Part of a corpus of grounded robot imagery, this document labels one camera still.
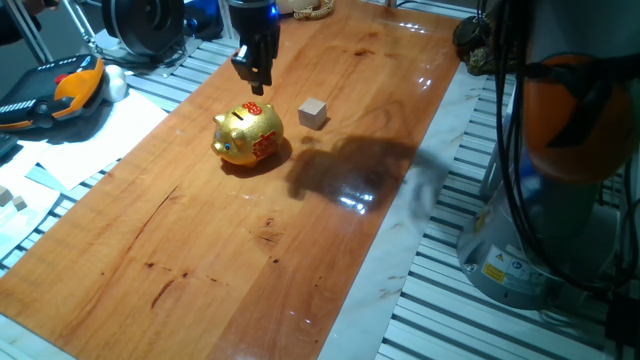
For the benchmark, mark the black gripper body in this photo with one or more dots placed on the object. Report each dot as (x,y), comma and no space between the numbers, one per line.
(252,15)

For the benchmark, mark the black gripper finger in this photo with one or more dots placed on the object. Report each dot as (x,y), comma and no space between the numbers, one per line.
(250,62)
(270,50)

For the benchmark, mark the pale wooden cube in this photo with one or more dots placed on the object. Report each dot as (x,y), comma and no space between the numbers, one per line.
(312,114)

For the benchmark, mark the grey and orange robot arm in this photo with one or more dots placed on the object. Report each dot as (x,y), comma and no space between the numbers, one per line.
(575,125)

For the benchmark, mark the dark sleeved forearm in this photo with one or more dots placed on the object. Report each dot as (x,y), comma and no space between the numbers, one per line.
(15,25)

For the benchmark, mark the white rounded object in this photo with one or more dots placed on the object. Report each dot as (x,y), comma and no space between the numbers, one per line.
(115,82)

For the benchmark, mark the person hand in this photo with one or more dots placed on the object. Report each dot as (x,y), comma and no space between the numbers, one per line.
(39,5)

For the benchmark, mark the dark blue bag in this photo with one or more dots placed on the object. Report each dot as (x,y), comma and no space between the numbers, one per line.
(202,20)

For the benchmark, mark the golden piggy bank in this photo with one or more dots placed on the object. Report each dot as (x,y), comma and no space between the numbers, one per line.
(247,135)

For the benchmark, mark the white paper sheet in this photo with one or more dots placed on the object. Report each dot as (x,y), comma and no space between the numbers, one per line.
(100,140)

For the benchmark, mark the grey metal stand leg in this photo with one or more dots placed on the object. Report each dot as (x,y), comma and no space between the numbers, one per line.
(30,32)
(80,22)

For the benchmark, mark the black orange teach pendant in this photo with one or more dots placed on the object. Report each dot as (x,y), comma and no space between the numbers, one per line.
(45,92)

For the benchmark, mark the small wooden block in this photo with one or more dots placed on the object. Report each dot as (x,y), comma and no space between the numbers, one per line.
(5,196)
(19,203)

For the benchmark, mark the aluminium frame post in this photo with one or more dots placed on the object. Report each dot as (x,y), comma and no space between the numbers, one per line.
(226,20)

